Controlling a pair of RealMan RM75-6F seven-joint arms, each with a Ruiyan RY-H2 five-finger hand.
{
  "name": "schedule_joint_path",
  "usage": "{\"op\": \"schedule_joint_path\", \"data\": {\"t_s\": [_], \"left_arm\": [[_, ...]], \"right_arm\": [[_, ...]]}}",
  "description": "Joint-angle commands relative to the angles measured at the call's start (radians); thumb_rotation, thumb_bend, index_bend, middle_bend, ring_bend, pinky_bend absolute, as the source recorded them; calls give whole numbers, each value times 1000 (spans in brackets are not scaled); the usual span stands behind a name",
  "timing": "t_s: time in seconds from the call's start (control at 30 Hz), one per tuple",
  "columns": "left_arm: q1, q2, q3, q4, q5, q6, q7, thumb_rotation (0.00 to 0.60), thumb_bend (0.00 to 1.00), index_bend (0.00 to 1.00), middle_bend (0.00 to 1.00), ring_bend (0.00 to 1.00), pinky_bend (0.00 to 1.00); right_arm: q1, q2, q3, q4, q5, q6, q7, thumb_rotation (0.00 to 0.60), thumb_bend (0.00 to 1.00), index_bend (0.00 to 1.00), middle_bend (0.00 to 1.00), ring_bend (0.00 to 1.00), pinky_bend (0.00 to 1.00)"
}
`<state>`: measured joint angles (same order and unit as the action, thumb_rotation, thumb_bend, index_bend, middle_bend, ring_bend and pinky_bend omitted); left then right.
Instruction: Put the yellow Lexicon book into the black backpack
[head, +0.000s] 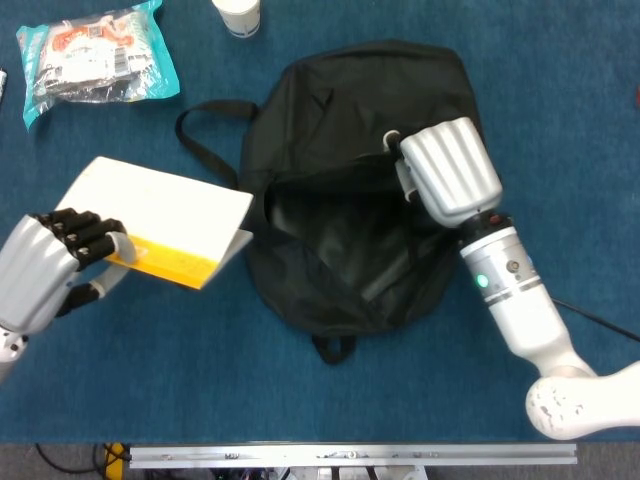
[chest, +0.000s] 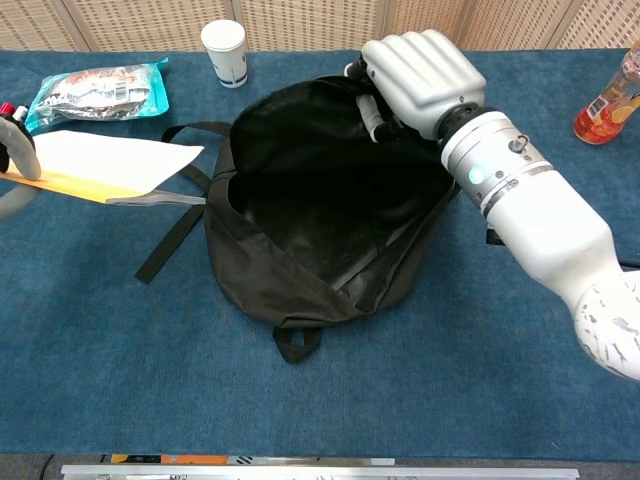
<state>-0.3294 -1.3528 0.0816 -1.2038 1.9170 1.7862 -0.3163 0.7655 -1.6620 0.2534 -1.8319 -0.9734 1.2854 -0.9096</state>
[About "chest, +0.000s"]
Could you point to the white paper cup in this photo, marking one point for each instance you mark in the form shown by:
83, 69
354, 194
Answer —
225, 50

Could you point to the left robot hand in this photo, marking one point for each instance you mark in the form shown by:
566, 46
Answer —
25, 155

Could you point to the orange drink bottle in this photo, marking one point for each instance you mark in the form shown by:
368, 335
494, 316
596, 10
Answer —
610, 100

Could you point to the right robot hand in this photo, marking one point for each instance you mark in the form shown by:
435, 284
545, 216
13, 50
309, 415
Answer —
425, 80

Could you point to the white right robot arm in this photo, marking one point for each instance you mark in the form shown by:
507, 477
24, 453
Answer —
540, 215

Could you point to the aluminium profile rail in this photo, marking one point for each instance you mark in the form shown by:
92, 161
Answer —
320, 472

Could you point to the teal snack package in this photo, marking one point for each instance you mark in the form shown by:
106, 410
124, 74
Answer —
100, 92

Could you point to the yellow white envelope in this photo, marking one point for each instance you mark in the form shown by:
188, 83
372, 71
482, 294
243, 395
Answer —
115, 160

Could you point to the red cap marker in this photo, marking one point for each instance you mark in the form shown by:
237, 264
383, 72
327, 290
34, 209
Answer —
6, 109

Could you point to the orange grey label strip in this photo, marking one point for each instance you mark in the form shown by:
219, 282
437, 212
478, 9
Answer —
200, 459

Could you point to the beige wicker folding screen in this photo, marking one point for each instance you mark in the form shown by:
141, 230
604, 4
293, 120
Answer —
310, 22

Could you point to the blue carpet table cover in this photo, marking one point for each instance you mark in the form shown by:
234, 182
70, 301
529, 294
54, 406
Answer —
300, 410

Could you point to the black fabric backpack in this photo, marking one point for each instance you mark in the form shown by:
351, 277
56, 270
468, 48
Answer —
310, 220

